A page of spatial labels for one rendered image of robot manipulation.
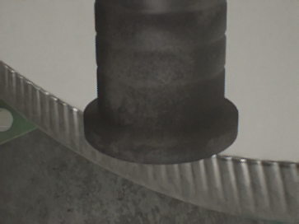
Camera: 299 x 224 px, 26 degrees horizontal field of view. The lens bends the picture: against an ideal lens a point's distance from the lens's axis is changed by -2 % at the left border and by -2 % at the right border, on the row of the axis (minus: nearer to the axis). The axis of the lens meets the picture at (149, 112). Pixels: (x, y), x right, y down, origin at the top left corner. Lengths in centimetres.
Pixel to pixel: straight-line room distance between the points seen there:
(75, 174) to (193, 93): 95
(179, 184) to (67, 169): 65
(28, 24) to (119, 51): 38
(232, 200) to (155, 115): 27
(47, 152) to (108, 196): 14
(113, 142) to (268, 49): 21
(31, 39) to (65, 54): 4
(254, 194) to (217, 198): 3
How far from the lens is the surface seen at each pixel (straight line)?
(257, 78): 37
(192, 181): 44
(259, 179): 40
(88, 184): 112
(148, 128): 16
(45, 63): 53
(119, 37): 16
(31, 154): 106
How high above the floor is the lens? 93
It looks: 51 degrees down
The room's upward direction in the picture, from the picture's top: 77 degrees clockwise
